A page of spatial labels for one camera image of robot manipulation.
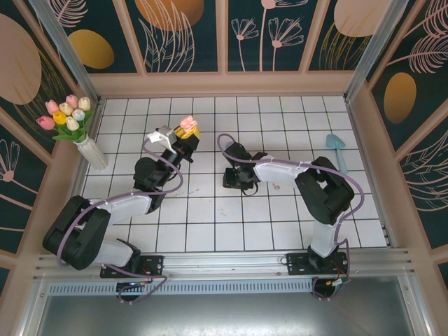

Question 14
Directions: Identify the slotted grey cable duct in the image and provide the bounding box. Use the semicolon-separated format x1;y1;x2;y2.
47;281;318;295

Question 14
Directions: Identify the pastel tulip bouquet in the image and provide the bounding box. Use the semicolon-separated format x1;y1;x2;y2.
36;94;95;144

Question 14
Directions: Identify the aluminium mounting rail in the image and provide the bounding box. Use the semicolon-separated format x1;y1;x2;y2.
33;247;417;283

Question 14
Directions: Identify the grey steel panel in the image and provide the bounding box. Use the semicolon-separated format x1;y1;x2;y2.
20;293;431;336

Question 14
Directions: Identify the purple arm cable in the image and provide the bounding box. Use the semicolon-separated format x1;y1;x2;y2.
216;132;365;302
56;138;185;305

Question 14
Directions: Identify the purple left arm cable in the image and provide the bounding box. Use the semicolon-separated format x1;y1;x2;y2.
56;138;185;305

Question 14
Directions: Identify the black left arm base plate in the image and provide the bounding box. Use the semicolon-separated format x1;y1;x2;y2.
100;254;165;279

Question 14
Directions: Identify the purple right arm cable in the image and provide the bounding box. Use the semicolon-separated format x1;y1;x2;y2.
216;132;365;302

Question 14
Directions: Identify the aluminium frame post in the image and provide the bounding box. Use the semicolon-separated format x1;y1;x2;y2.
28;0;103;103
344;0;410;104

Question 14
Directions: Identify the light blue toy shovel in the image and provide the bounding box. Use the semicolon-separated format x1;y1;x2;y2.
325;134;350;177

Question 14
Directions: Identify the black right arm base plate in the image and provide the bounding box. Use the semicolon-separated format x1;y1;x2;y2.
286;250;351;277

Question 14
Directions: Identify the white ribbed vase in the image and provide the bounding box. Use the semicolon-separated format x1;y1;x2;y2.
76;136;109;172

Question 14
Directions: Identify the black electronics box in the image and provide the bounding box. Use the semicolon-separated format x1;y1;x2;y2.
115;279;150;304
312;275;346;301

